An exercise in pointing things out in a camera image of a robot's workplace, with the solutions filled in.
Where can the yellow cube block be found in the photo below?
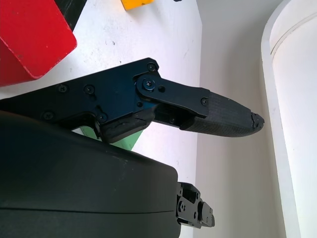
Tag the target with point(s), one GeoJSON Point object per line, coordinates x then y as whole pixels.
{"type": "Point", "coordinates": [136, 3]}

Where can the red cube block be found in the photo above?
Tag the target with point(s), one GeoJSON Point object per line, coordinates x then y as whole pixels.
{"type": "Point", "coordinates": [32, 37]}

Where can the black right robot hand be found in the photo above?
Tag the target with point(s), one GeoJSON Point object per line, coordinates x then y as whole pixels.
{"type": "Point", "coordinates": [74, 193]}

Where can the green cube block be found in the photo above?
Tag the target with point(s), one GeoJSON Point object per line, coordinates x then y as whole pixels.
{"type": "Point", "coordinates": [126, 141]}

